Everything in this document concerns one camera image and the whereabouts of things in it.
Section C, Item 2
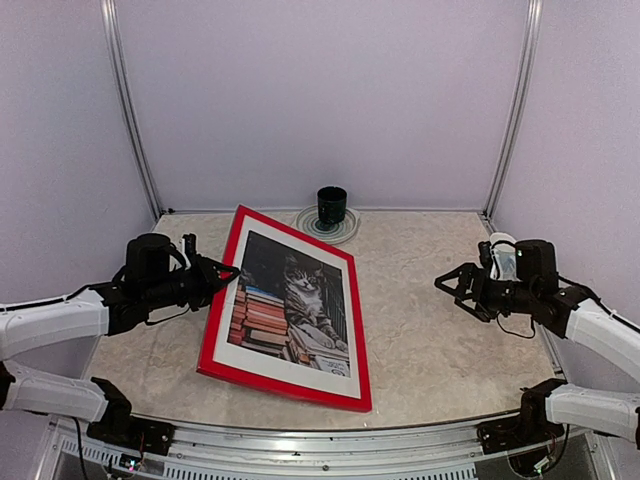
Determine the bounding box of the aluminium corner post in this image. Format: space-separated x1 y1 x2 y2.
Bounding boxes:
100 0 163 221
482 0 544 225

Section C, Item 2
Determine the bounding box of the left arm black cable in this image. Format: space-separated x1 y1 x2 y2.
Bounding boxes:
0 239 201 480

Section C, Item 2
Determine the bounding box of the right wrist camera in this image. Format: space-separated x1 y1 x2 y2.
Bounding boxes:
478 241 500 280

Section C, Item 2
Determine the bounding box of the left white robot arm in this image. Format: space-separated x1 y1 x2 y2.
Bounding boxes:
1 233 240 445

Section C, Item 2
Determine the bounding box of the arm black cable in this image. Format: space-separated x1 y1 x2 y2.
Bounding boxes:
0 239 201 480
494 279 640 474

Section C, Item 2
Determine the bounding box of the left aluminium corner post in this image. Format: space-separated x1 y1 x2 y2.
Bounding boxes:
100 0 163 221

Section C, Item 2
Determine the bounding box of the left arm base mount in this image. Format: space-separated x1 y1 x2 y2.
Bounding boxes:
87 416 175 456

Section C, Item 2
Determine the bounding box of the light blue mug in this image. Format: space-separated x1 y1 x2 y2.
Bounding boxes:
489 232 517 281

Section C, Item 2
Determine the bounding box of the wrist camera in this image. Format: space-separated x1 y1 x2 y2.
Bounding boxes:
478 241 500 280
180 233 198 271

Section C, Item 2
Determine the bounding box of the dark green cup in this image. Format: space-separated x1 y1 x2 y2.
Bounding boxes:
316 186 348 227

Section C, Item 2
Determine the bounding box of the right aluminium corner post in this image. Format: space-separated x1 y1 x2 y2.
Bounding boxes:
482 0 544 225

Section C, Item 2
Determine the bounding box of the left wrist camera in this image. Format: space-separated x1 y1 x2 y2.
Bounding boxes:
180 233 198 271

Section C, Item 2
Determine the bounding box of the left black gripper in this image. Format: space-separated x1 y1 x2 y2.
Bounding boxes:
143 253 239 311

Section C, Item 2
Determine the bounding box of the white striped ceramic plate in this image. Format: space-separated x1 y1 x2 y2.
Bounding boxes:
292 206 360 245

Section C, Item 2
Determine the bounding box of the aluminium front rail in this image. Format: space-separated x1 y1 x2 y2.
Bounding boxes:
44 394 616 480

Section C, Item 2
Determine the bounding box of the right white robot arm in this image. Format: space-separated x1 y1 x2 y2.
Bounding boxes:
434 239 639 450

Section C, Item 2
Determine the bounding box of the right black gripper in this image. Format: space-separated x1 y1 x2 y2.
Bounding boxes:
436 262 538 322

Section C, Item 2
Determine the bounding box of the red wooden picture frame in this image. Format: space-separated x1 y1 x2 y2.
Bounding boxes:
195 203 374 414

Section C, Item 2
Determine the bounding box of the cat photo print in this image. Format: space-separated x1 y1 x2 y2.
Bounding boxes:
227 231 351 377

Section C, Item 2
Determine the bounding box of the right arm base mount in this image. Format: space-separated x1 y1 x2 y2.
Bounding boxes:
476 391 570 479

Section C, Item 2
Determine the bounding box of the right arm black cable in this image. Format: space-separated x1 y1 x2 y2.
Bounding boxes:
494 279 640 474

